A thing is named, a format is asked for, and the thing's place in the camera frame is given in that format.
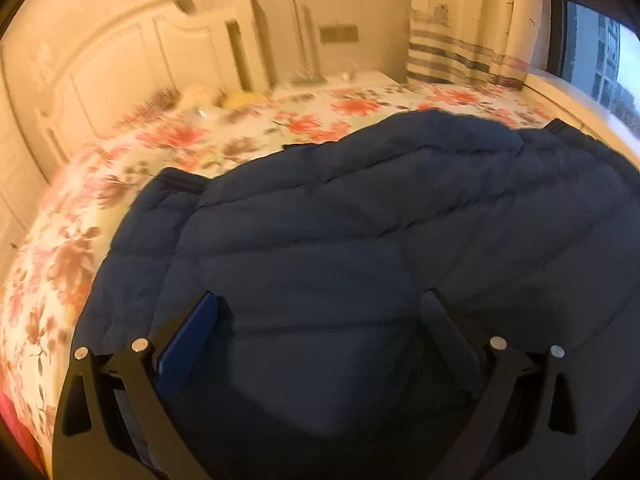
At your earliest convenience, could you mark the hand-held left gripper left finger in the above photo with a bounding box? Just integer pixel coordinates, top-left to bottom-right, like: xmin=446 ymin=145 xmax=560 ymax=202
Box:
xmin=50 ymin=290 xmax=221 ymax=480

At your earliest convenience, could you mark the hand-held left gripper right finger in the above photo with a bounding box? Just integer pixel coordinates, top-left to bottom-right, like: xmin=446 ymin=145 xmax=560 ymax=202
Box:
xmin=419 ymin=287 xmax=581 ymax=480

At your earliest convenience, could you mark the navy blue puffer jacket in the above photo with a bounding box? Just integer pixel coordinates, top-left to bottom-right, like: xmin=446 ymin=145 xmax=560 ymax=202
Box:
xmin=90 ymin=109 xmax=640 ymax=480

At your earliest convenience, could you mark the floral bedsheet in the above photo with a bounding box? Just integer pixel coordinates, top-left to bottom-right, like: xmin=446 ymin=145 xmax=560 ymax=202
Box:
xmin=0 ymin=82 xmax=601 ymax=476

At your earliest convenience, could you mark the red cloth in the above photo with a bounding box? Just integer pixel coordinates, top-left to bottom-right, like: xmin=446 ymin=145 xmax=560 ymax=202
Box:
xmin=0 ymin=390 xmax=51 ymax=476

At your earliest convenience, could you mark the embroidered pillow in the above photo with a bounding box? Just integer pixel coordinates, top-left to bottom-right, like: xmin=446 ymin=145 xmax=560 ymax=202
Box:
xmin=135 ymin=87 xmax=178 ymax=111

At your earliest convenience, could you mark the cream patterned pillow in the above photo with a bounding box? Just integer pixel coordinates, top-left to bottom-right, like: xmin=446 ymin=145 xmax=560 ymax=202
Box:
xmin=177 ymin=84 xmax=226 ymax=108

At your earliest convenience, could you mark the yellow pillow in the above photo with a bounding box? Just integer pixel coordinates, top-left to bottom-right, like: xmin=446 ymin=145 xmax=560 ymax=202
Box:
xmin=222 ymin=91 xmax=273 ymax=108

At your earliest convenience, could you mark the white windowsill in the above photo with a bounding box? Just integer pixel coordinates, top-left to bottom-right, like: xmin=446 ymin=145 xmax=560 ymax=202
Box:
xmin=522 ymin=67 xmax=640 ymax=166

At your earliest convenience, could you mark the white nightstand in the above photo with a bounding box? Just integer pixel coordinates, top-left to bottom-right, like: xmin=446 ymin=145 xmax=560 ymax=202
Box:
xmin=287 ymin=69 xmax=401 ymax=95

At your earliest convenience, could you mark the white wooden headboard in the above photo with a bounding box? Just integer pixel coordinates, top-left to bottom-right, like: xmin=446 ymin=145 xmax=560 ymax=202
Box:
xmin=0 ymin=0 xmax=276 ymax=171

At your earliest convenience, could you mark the window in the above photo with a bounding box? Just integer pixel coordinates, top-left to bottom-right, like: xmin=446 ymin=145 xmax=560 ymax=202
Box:
xmin=547 ymin=0 xmax=640 ymax=141

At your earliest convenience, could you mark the striped patterned curtain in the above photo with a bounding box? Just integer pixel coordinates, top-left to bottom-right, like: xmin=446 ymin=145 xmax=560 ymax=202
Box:
xmin=407 ymin=0 xmax=553 ymax=92

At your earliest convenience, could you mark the white charger cable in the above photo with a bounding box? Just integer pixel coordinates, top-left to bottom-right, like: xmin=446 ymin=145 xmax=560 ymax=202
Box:
xmin=292 ymin=57 xmax=358 ymax=83

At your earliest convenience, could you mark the wall outlet plate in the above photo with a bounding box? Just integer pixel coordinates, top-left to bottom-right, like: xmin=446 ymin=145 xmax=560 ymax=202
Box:
xmin=318 ymin=24 xmax=360 ymax=43

